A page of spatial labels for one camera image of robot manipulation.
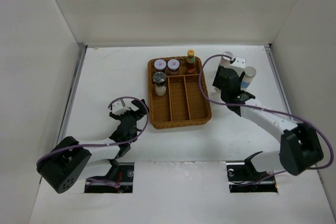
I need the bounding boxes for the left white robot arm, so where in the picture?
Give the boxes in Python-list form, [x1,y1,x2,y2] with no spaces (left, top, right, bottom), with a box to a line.
[36,97,149,194]

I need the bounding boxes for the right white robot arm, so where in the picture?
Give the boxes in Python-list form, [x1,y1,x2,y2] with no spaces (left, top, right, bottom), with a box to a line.
[213,66,324,176]

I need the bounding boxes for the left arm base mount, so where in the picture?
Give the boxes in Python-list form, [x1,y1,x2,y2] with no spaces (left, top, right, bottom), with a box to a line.
[84,160,134,194]

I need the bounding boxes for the purple cable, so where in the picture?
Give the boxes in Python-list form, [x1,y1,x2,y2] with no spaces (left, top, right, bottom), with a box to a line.
[198,54,334,185]
[36,95,150,188]

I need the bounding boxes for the brown wicker divided basket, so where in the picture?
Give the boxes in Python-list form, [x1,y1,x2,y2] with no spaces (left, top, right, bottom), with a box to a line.
[148,56,212,130]

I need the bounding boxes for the white-lid brown sauce jar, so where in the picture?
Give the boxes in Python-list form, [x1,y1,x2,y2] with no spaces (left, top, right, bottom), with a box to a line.
[167,59,180,76]

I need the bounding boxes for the white-lid dark sauce jar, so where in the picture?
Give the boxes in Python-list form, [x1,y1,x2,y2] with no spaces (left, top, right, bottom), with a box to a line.
[153,59,167,73]

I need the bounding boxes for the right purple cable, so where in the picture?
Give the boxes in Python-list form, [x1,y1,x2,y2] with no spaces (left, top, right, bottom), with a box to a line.
[198,54,334,185]

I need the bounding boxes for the red chili sauce bottle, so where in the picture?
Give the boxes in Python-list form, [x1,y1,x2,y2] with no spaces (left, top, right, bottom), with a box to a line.
[185,49,196,74]

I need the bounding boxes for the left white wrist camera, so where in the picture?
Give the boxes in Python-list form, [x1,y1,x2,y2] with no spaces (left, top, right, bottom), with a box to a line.
[108,99,131,115]

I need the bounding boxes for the silver-cap blue-label grain jar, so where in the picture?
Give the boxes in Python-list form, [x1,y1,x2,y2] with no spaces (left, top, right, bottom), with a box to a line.
[240,66,257,90]

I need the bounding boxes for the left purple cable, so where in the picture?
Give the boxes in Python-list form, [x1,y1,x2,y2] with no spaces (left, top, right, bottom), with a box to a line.
[36,95,150,188]

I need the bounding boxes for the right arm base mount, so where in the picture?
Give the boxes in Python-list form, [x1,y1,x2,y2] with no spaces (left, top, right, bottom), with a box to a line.
[226,151,278,193]

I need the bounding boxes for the silver-cap blue-label tall jar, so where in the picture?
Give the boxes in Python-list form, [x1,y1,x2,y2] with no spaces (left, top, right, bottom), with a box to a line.
[218,51,235,68]

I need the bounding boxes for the black-cap white powder grinder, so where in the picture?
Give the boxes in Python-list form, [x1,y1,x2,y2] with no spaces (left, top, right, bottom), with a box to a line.
[153,71,166,96]

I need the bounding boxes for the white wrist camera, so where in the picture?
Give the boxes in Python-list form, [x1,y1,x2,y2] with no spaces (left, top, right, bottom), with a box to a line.
[108,99,131,115]
[230,57,246,76]

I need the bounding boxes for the black-top white powder shaker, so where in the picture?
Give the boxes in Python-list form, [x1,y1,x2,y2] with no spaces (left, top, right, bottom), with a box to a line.
[214,87,221,94]

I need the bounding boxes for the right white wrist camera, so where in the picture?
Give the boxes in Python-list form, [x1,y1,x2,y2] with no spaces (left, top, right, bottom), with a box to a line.
[230,57,246,76]

